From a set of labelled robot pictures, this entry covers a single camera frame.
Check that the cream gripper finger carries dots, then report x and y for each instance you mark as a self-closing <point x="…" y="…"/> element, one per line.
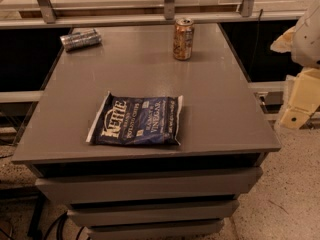
<point x="304" y="99"/>
<point x="284" y="43"/>

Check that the blue Kettle chip bag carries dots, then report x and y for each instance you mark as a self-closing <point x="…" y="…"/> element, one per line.
<point x="129" y="121"/>

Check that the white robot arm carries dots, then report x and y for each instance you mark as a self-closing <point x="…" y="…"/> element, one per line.
<point x="303" y="42"/>

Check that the orange soda can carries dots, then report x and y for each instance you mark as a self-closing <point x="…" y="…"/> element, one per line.
<point x="183" y="38"/>

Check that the silver blue redbull can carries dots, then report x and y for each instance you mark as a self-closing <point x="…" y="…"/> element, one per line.
<point x="80" y="40"/>

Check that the bottom grey drawer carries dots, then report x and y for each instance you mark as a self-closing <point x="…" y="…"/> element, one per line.
<point x="153" y="230"/>

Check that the grey drawer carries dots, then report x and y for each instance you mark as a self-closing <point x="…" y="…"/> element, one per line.
<point x="153" y="230"/>
<point x="151" y="213"/>
<point x="147" y="186"/>

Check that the grey drawer cabinet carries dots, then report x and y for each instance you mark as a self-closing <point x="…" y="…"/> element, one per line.
<point x="221" y="124"/>

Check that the middle grey drawer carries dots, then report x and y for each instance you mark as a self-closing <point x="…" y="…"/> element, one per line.
<point x="151" y="213"/>

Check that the top grey drawer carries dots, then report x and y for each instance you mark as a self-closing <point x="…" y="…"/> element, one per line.
<point x="147" y="186"/>

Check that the metal window frame rail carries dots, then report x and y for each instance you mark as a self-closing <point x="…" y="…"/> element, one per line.
<point x="16" y="14"/>

